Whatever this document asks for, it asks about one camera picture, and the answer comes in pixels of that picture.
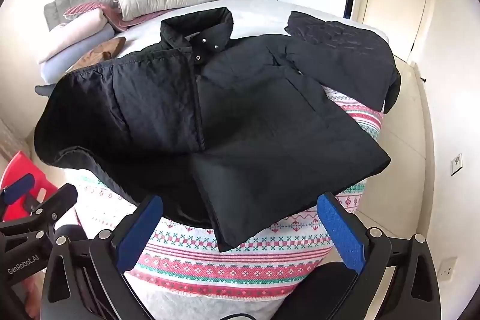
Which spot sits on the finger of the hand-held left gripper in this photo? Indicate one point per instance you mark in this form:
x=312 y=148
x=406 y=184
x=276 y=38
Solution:
x=62 y=200
x=17 y=189

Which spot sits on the pink pillow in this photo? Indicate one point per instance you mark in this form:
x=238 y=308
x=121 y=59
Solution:
x=112 y=14

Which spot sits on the cream wall socket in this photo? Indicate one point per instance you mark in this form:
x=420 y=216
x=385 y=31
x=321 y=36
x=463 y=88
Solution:
x=447 y=268

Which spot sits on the brown garment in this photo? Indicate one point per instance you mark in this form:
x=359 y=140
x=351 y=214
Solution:
x=101 y=52

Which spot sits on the folded pale pink blanket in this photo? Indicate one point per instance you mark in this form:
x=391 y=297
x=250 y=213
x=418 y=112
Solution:
x=80 y=29

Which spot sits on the white wall switch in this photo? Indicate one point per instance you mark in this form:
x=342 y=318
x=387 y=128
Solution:
x=456 y=164

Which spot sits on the white patterned blanket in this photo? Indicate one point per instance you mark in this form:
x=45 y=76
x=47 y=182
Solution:
x=187 y=263

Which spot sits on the black collared jacket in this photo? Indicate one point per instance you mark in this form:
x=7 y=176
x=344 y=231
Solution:
x=243 y=125

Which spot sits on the red plastic chair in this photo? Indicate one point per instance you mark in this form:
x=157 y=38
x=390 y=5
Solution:
x=18 y=162

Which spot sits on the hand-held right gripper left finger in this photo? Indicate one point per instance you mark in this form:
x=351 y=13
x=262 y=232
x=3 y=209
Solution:
x=139 y=230

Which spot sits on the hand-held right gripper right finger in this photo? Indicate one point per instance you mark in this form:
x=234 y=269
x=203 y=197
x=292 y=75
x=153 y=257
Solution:
x=340 y=233

